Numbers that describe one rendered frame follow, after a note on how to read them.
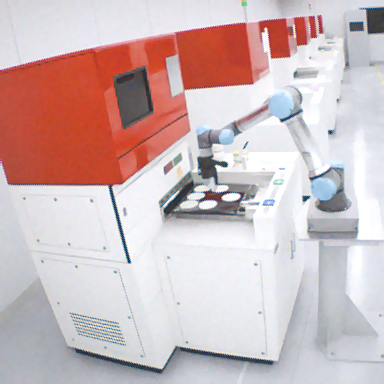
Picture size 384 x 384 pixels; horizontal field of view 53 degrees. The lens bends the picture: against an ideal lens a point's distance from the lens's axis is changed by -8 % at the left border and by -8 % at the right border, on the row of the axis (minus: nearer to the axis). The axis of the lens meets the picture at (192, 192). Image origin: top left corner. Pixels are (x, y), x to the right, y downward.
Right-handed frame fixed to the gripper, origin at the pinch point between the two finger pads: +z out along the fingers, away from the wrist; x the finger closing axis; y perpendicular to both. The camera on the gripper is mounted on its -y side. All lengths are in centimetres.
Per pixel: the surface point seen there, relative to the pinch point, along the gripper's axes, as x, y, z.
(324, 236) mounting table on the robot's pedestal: 53, -32, 15
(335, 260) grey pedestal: 47, -44, 37
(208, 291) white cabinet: 26, 21, 43
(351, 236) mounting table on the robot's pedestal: 61, -42, 15
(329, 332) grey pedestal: 47, -42, 88
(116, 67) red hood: 15, 42, -74
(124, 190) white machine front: 17, 49, -19
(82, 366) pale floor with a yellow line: -9, 101, 98
